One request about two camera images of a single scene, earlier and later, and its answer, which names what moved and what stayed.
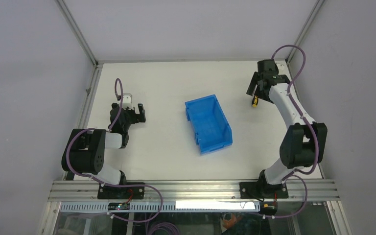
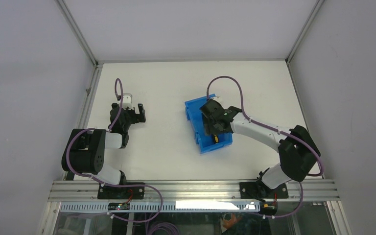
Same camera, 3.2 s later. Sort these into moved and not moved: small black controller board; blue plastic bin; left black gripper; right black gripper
Moved: right black gripper
Not moved: left black gripper; blue plastic bin; small black controller board
